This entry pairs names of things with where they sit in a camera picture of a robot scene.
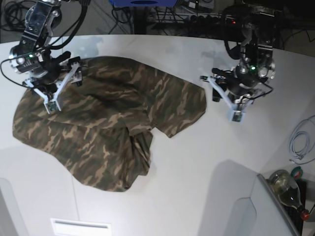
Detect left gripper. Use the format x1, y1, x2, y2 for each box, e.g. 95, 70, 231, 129
208, 67, 263, 122

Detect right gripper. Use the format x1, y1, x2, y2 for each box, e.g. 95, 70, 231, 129
23, 51, 84, 114

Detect camouflage t-shirt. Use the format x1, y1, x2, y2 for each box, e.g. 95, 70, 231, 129
12, 57, 207, 192

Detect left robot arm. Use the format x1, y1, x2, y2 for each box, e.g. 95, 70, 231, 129
202, 3, 276, 122

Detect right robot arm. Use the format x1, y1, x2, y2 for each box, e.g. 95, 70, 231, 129
8, 0, 91, 114

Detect green tape roll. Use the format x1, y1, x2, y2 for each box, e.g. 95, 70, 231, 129
291, 166, 303, 179

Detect clear plastic bottle red cap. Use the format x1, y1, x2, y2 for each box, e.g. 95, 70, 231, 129
269, 170, 310, 221

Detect blue plastic bin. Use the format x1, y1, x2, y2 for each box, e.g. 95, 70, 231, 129
110, 0, 177, 7

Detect black power strip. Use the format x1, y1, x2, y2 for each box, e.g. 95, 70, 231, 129
188, 12, 237, 27

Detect white coiled cable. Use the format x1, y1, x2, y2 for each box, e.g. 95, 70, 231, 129
288, 116, 315, 164

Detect black coiled floor cables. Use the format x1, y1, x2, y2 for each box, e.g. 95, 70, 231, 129
0, 0, 32, 31

